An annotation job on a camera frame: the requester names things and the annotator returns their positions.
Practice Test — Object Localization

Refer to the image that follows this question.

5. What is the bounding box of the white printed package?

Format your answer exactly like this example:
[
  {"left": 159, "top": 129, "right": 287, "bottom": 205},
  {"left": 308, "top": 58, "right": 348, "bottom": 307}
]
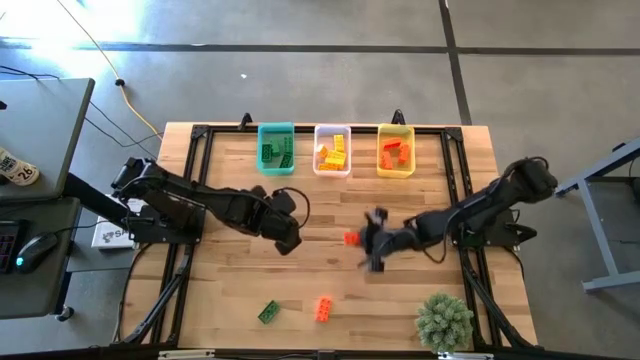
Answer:
[{"left": 0, "top": 146, "right": 41, "bottom": 188}]

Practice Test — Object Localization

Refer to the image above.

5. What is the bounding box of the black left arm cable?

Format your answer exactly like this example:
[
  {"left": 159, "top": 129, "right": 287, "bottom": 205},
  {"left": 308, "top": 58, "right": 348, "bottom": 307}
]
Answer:
[{"left": 272, "top": 186, "right": 312, "bottom": 232}]

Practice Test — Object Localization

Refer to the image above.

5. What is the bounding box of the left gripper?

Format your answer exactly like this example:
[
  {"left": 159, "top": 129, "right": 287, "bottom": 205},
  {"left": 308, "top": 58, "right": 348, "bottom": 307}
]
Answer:
[{"left": 259, "top": 209, "right": 304, "bottom": 257}]

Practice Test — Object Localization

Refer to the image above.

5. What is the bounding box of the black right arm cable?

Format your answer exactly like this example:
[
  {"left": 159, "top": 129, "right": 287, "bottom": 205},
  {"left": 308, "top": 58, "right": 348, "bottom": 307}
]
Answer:
[{"left": 422, "top": 209, "right": 451, "bottom": 265}]

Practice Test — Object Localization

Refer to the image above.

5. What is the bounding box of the black aluminium table frame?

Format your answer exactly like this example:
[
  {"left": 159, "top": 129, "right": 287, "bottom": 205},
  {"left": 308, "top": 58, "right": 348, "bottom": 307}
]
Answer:
[{"left": 110, "top": 108, "right": 540, "bottom": 351}]

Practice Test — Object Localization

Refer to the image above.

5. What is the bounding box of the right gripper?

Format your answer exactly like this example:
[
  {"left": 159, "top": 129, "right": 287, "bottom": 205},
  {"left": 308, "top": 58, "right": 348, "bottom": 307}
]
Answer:
[{"left": 357, "top": 206, "right": 419, "bottom": 275}]

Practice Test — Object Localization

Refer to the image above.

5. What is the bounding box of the small green artificial plant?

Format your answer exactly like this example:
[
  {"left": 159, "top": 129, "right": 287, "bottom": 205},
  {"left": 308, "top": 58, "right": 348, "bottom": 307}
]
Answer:
[{"left": 415, "top": 292, "right": 475, "bottom": 354}]

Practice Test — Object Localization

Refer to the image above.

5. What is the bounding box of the white printed box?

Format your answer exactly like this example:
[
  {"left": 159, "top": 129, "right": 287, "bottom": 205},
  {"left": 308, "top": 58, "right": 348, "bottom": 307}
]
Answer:
[{"left": 90, "top": 197, "right": 139, "bottom": 250}]

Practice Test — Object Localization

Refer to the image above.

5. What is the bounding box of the black metal beam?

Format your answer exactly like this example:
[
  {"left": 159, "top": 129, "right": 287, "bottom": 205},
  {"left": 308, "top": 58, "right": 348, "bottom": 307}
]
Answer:
[{"left": 62, "top": 171, "right": 132, "bottom": 229}]

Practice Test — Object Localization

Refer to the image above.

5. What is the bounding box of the teal translucent plastic bin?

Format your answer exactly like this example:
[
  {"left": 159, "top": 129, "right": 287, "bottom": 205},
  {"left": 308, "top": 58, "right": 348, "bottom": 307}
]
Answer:
[{"left": 256, "top": 121, "right": 297, "bottom": 177}]

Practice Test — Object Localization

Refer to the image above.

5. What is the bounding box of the yellow translucent plastic bin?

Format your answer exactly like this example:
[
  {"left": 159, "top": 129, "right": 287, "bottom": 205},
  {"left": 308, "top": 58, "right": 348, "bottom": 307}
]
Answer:
[{"left": 375, "top": 122, "right": 417, "bottom": 180}]

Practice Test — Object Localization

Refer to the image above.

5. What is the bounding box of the black floor cable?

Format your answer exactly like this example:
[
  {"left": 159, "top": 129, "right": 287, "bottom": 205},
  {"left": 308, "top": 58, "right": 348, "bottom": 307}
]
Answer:
[{"left": 0, "top": 64, "right": 162, "bottom": 159}]

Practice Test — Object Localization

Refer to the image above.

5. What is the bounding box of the grey metal stand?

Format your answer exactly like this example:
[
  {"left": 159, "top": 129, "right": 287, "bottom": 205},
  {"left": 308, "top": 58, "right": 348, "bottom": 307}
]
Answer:
[{"left": 553, "top": 135, "right": 640, "bottom": 294}]

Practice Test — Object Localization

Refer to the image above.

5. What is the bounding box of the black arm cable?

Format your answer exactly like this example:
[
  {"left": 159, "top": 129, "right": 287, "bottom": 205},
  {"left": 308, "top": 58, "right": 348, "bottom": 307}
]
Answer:
[
  {"left": 422, "top": 209, "right": 451, "bottom": 265},
  {"left": 272, "top": 186, "right": 312, "bottom": 232}
]

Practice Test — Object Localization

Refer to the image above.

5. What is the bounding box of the clear white plastic bin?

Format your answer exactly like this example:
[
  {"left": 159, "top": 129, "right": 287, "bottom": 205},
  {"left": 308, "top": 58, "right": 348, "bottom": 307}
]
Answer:
[{"left": 312, "top": 123, "right": 353, "bottom": 179}]

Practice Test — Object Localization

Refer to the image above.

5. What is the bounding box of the black keyboard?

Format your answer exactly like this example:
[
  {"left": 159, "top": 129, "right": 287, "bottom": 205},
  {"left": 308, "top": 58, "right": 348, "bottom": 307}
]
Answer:
[{"left": 0, "top": 219, "right": 22, "bottom": 275}]

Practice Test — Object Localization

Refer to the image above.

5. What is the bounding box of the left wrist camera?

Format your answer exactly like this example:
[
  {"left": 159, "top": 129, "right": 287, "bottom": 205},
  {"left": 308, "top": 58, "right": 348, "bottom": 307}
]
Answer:
[{"left": 269, "top": 189, "right": 298, "bottom": 215}]

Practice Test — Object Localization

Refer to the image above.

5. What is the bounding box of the black computer mouse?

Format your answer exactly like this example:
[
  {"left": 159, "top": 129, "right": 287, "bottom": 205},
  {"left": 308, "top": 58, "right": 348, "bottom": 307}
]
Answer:
[{"left": 14, "top": 231, "right": 60, "bottom": 275}]

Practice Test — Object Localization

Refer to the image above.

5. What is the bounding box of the dark grey desk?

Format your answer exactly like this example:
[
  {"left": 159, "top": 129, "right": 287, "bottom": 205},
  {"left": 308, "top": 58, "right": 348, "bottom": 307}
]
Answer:
[{"left": 0, "top": 196, "right": 84, "bottom": 321}]

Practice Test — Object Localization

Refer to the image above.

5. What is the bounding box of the yellow floor cable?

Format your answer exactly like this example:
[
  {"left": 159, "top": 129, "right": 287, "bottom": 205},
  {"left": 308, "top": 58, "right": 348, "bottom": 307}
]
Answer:
[{"left": 54, "top": 0, "right": 165, "bottom": 140}]

